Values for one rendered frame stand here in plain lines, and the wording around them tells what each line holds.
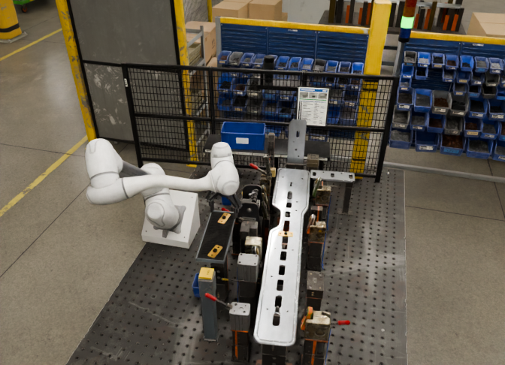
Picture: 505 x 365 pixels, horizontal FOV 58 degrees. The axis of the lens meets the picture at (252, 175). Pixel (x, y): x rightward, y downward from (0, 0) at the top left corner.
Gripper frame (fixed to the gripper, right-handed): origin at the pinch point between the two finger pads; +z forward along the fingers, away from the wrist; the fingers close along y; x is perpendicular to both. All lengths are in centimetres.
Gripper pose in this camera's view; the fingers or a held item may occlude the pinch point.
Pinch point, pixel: (224, 212)
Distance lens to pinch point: 240.2
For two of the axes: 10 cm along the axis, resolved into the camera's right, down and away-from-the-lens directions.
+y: 9.2, 2.2, -3.2
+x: 3.9, -5.2, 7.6
